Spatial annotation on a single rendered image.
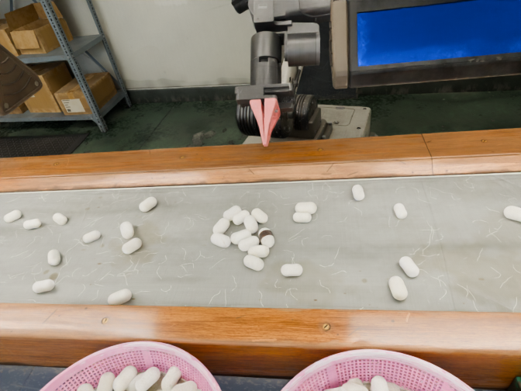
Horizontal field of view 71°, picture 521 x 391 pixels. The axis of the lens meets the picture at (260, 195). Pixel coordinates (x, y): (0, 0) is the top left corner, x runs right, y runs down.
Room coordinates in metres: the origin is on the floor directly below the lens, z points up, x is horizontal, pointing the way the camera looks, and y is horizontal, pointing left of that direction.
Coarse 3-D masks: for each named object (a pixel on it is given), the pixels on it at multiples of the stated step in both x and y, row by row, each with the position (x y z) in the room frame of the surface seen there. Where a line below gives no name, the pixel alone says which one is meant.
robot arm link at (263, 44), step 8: (264, 32) 0.68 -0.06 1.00; (272, 32) 0.69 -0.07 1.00; (280, 32) 0.69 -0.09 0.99; (256, 40) 0.68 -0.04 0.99; (264, 40) 0.67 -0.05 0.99; (272, 40) 0.67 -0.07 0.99; (280, 40) 0.69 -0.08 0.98; (256, 48) 0.67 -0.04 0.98; (264, 48) 0.66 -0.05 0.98; (272, 48) 0.66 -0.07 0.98; (280, 48) 0.68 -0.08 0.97; (256, 56) 0.66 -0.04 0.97; (264, 56) 0.65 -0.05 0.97; (272, 56) 0.65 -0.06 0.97; (280, 56) 0.66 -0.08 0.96
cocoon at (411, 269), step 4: (400, 260) 0.33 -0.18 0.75; (404, 260) 0.33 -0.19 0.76; (408, 260) 0.32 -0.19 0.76; (400, 264) 0.33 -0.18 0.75; (404, 264) 0.32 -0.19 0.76; (408, 264) 0.32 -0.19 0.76; (412, 264) 0.32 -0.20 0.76; (404, 268) 0.32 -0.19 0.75; (408, 268) 0.31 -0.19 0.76; (412, 268) 0.31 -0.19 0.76; (416, 268) 0.31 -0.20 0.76; (408, 272) 0.31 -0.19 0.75; (412, 272) 0.31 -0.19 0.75; (416, 272) 0.30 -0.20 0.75; (412, 276) 0.30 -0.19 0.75
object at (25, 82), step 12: (0, 48) 0.44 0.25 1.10; (0, 60) 0.43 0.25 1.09; (12, 60) 0.44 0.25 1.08; (0, 72) 0.42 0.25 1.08; (12, 72) 0.43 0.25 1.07; (24, 72) 0.45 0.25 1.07; (0, 84) 0.41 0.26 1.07; (12, 84) 0.42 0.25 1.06; (24, 84) 0.44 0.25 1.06; (36, 84) 0.46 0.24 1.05; (0, 96) 0.40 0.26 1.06; (12, 96) 0.42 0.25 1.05; (24, 96) 0.43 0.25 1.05; (0, 108) 0.39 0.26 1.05; (12, 108) 0.41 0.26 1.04
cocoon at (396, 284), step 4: (392, 276) 0.30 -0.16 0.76; (396, 276) 0.30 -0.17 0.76; (392, 280) 0.30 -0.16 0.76; (396, 280) 0.29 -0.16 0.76; (400, 280) 0.29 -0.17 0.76; (388, 284) 0.30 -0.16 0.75; (392, 284) 0.29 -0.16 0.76; (396, 284) 0.29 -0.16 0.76; (400, 284) 0.29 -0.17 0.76; (404, 284) 0.29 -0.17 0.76; (392, 288) 0.29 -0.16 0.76; (396, 288) 0.28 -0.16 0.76; (400, 288) 0.28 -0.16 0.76; (404, 288) 0.28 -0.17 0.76; (392, 292) 0.28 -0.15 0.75; (396, 292) 0.28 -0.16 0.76; (400, 292) 0.28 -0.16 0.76; (404, 292) 0.27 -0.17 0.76; (396, 296) 0.27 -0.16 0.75; (400, 296) 0.27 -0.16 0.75; (404, 296) 0.27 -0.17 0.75
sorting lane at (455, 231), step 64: (64, 192) 0.68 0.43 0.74; (128, 192) 0.63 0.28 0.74; (192, 192) 0.60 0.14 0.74; (256, 192) 0.56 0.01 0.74; (320, 192) 0.53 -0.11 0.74; (384, 192) 0.50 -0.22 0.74; (448, 192) 0.47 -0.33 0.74; (512, 192) 0.44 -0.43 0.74; (0, 256) 0.51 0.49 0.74; (64, 256) 0.48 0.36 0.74; (128, 256) 0.45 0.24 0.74; (192, 256) 0.42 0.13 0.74; (320, 256) 0.37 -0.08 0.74; (384, 256) 0.35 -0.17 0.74; (448, 256) 0.33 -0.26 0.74; (512, 256) 0.31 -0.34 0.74
